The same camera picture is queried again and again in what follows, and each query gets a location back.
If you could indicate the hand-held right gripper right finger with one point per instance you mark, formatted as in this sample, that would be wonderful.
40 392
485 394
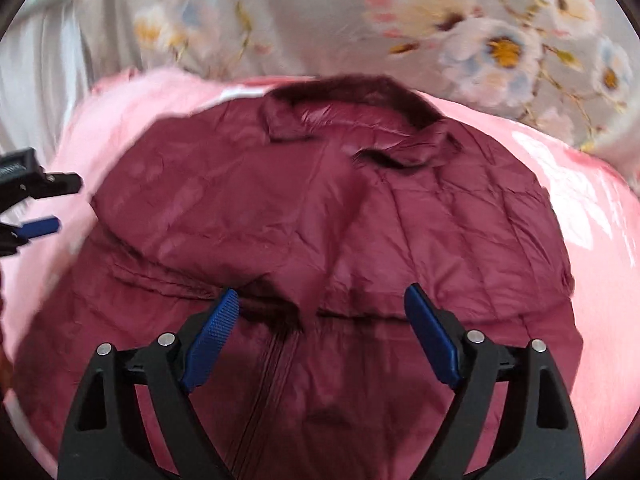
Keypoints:
430 335

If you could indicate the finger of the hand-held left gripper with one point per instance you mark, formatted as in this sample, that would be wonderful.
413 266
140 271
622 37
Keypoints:
57 183
40 226

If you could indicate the grey floral bedsheet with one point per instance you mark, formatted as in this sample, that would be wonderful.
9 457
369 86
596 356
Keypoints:
310 20

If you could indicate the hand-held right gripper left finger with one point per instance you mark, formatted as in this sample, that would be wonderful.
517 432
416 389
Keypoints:
215 340

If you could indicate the maroon quilted jacket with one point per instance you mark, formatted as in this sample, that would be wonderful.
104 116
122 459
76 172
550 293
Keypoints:
310 220

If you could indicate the plain grey cloth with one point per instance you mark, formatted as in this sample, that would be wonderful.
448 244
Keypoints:
35 85

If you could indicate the pink plush blanket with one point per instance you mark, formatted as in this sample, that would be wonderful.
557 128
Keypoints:
595 280

